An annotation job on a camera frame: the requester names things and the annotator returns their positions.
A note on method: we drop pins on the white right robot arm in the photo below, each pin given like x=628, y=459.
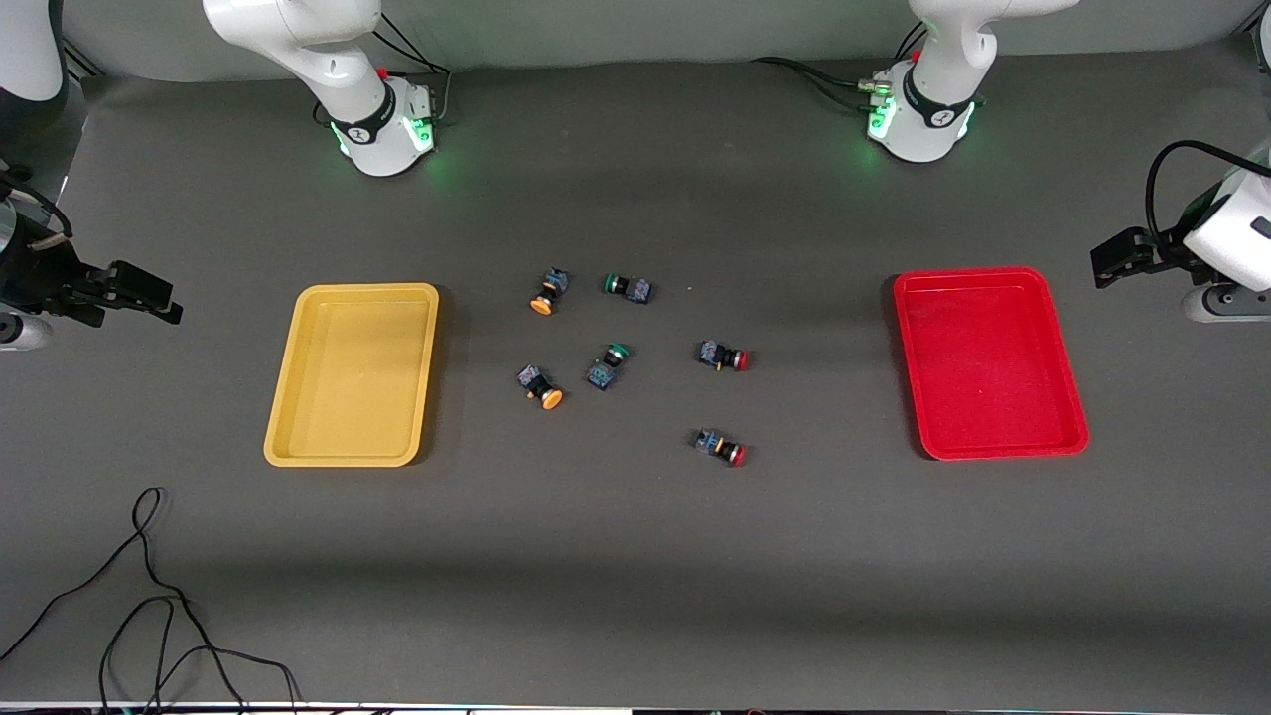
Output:
x=338, y=50

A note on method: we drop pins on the yellow plastic tray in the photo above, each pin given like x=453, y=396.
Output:
x=353, y=377

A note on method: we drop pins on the dark aluminium frame rail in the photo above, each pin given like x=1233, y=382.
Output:
x=81, y=65

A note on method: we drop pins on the yellow push button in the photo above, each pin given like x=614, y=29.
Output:
x=548, y=290
x=538, y=385

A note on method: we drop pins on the red plastic tray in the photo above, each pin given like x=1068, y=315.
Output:
x=983, y=367

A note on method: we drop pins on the red push button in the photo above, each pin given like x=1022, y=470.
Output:
x=717, y=445
x=720, y=356

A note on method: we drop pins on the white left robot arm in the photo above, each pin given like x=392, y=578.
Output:
x=943, y=60

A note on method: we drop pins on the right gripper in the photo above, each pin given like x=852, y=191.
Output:
x=42, y=274

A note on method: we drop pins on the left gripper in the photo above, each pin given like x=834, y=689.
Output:
x=1160, y=251

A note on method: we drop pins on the green push button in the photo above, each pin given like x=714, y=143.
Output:
x=602, y=373
x=631, y=289

